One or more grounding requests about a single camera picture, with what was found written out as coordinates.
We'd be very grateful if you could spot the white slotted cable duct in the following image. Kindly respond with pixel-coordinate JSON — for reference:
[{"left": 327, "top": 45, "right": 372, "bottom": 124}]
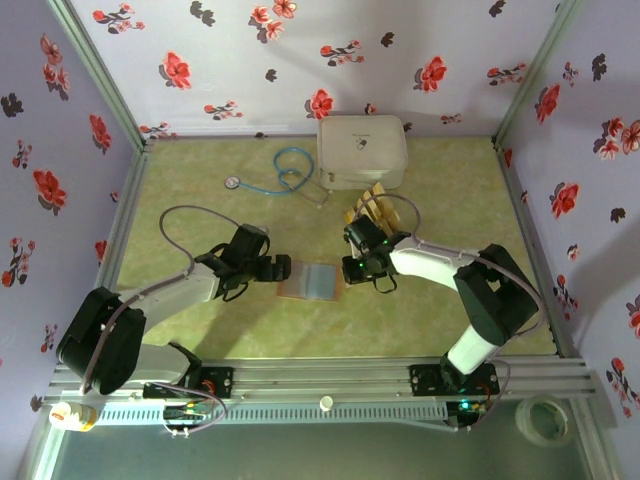
[{"left": 93, "top": 402, "right": 450, "bottom": 427}]

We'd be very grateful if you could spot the wooden slatted rack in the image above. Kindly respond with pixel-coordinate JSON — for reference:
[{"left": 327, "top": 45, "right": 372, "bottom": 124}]
[{"left": 343, "top": 183, "right": 385, "bottom": 222}]

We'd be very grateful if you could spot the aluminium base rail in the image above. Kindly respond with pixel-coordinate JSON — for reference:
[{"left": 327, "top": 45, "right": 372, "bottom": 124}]
[{"left": 43, "top": 355, "right": 600, "bottom": 403}]

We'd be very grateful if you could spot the white medicine case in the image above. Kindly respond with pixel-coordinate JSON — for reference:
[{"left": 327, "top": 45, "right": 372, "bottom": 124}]
[{"left": 316, "top": 114, "right": 410, "bottom": 193}]

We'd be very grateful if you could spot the pink card holder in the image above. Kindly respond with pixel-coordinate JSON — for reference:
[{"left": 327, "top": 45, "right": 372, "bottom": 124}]
[{"left": 276, "top": 260, "right": 345, "bottom": 303}]

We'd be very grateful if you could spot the aluminium side rail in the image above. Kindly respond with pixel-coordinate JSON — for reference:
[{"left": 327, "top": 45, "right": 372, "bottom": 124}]
[
  {"left": 492, "top": 137, "right": 585, "bottom": 359},
  {"left": 79, "top": 139, "right": 154, "bottom": 361}
]

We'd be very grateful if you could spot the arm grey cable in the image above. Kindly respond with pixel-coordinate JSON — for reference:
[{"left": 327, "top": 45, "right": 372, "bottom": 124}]
[
  {"left": 79, "top": 204, "right": 228, "bottom": 439},
  {"left": 348, "top": 193, "right": 545, "bottom": 432}
]

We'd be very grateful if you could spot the gripper thin black cable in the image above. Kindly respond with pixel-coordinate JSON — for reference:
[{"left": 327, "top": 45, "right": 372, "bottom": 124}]
[
  {"left": 371, "top": 272, "right": 400, "bottom": 295},
  {"left": 221, "top": 278, "right": 252, "bottom": 304}
]

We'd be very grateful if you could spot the left arm grey cable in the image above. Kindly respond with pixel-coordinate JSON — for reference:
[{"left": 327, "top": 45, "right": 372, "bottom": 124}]
[{"left": 79, "top": 204, "right": 228, "bottom": 439}]

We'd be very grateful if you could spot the aluminium frame post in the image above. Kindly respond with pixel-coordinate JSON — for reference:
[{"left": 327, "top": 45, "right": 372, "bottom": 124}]
[
  {"left": 492, "top": 0, "right": 581, "bottom": 146},
  {"left": 47, "top": 0, "right": 154, "bottom": 151}
]

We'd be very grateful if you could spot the blue stethoscope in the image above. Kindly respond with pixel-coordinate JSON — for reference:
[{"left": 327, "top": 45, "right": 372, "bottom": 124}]
[{"left": 223, "top": 148, "right": 332, "bottom": 209}]

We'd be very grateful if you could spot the left gripper thin black cable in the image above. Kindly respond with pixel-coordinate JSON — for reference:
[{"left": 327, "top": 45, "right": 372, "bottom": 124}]
[{"left": 221, "top": 278, "right": 252, "bottom": 304}]

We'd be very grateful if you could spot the white bottle orange label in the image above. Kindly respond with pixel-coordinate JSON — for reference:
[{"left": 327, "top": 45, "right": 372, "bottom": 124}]
[{"left": 48, "top": 401, "right": 99, "bottom": 433}]

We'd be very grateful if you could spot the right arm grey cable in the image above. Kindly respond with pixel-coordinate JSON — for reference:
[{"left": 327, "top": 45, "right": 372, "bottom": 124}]
[{"left": 348, "top": 193, "right": 545, "bottom": 432}]

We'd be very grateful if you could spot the right gripper thin black cable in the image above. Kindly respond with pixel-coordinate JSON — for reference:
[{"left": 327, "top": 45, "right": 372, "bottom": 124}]
[{"left": 371, "top": 272, "right": 400, "bottom": 295}]

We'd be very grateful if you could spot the clear tape roll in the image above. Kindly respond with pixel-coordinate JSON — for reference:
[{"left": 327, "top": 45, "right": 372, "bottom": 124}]
[{"left": 514, "top": 393, "right": 577, "bottom": 448}]

